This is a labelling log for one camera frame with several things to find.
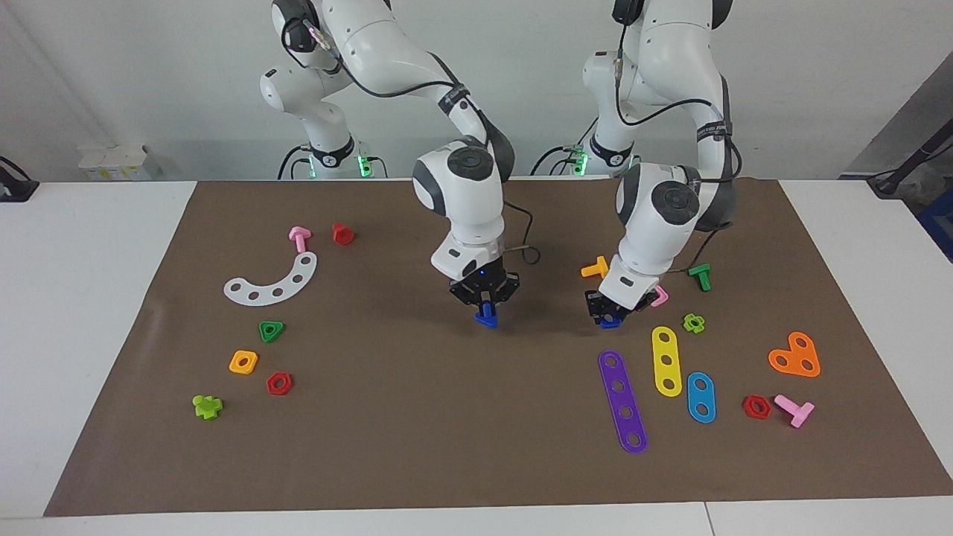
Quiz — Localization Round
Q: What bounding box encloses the blue two-hole plastic plate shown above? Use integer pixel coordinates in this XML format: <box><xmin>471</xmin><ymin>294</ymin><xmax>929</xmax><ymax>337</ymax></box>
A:
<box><xmin>686</xmin><ymin>371</ymin><xmax>717</xmax><ymax>424</ymax></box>

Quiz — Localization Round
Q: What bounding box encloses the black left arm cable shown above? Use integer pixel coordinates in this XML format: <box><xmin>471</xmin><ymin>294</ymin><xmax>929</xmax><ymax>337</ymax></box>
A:
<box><xmin>612</xmin><ymin>48</ymin><xmax>743</xmax><ymax>276</ymax></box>

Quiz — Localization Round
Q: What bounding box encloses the yellow three-hole plastic plate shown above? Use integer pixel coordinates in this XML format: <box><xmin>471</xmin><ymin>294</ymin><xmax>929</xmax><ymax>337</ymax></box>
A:
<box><xmin>651</xmin><ymin>326</ymin><xmax>683</xmax><ymax>398</ymax></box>

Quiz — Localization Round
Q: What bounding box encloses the white box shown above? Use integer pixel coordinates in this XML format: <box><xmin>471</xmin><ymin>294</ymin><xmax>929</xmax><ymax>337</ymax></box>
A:
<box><xmin>78</xmin><ymin>144</ymin><xmax>162</xmax><ymax>182</ymax></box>

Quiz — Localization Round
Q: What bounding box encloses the black stand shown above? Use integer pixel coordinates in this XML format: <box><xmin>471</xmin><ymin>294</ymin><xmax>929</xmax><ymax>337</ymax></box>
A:
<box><xmin>867</xmin><ymin>138</ymin><xmax>953</xmax><ymax>198</ymax></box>

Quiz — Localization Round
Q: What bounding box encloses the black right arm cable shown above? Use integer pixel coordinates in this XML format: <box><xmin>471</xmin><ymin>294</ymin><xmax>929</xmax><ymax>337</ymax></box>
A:
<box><xmin>298</xmin><ymin>19</ymin><xmax>542</xmax><ymax>267</ymax></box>

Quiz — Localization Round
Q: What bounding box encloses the blue crate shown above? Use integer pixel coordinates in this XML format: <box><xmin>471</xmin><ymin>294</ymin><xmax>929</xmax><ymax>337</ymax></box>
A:
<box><xmin>917</xmin><ymin>186</ymin><xmax>953</xmax><ymax>263</ymax></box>

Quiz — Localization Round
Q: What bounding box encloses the black clamp with cable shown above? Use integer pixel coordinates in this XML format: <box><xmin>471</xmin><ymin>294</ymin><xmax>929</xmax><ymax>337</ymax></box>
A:
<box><xmin>0</xmin><ymin>156</ymin><xmax>39</xmax><ymax>203</ymax></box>

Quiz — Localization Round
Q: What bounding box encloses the purple four-hole plastic plate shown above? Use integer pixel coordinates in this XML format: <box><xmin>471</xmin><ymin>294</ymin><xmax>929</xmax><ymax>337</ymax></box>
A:
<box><xmin>598</xmin><ymin>350</ymin><xmax>648</xmax><ymax>455</ymax></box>

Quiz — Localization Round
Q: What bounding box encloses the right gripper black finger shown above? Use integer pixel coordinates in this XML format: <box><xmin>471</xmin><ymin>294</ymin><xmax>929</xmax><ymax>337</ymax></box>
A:
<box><xmin>485</xmin><ymin>272</ymin><xmax>520</xmax><ymax>313</ymax></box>
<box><xmin>449</xmin><ymin>277</ymin><xmax>486</xmax><ymax>310</ymax></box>

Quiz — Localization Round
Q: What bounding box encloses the black base cable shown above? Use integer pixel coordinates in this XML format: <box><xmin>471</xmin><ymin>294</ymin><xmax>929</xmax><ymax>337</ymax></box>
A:
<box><xmin>278</xmin><ymin>145</ymin><xmax>310</xmax><ymax>181</ymax></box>
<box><xmin>530</xmin><ymin>144</ymin><xmax>593</xmax><ymax>177</ymax></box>

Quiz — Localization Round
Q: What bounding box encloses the orange heart-shaped plastic plate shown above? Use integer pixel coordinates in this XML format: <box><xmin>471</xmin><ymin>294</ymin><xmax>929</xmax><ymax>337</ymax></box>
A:
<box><xmin>768</xmin><ymin>331</ymin><xmax>821</xmax><ymax>378</ymax></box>

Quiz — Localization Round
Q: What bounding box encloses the brown table mat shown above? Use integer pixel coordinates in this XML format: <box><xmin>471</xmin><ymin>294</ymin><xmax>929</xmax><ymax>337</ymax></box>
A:
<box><xmin>43</xmin><ymin>179</ymin><xmax>953</xmax><ymax>518</ymax></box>

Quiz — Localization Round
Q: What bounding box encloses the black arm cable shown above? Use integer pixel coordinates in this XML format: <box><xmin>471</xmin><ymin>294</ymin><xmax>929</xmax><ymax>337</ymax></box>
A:
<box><xmin>298</xmin><ymin>19</ymin><xmax>542</xmax><ymax>267</ymax></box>
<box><xmin>612</xmin><ymin>48</ymin><xmax>743</xmax><ymax>276</ymax></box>

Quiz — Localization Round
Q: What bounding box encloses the white curved five-hole plate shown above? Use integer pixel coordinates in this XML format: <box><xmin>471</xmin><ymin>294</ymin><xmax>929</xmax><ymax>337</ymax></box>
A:
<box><xmin>223</xmin><ymin>252</ymin><xmax>319</xmax><ymax>307</ymax></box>

